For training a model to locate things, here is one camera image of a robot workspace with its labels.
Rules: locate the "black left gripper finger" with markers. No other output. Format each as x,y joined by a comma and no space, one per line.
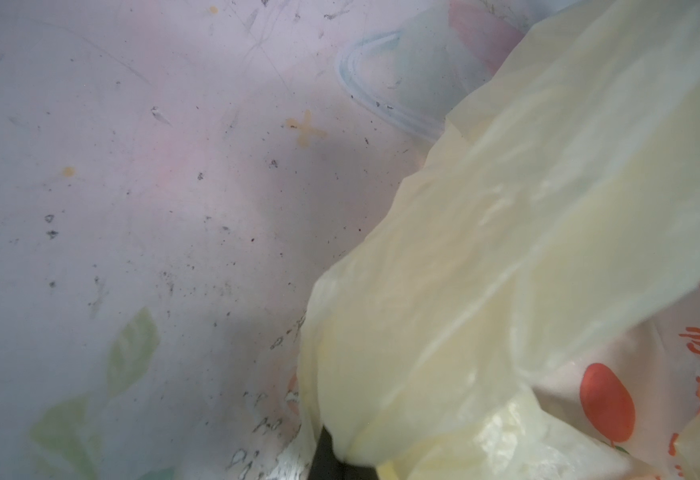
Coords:
326,466

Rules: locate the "yellowish printed plastic bag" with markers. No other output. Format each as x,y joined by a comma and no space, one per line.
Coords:
529,308

